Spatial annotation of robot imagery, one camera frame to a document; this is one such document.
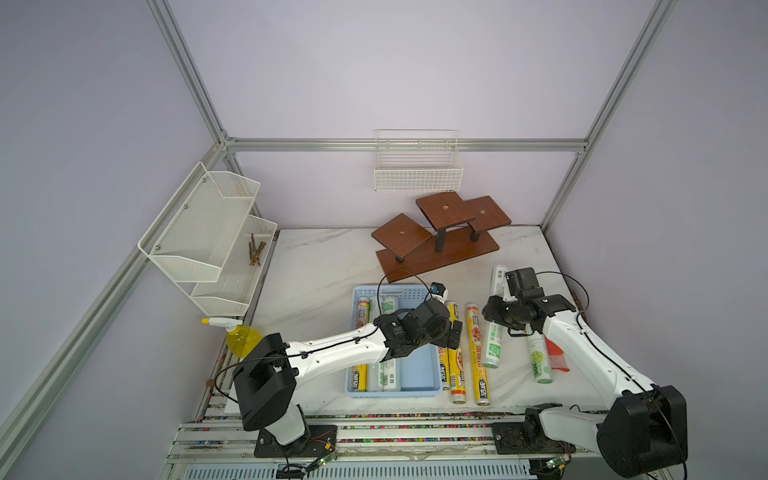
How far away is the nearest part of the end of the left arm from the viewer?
0.56m

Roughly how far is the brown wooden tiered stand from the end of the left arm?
1.15ft

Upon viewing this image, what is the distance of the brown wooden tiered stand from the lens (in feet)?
3.13
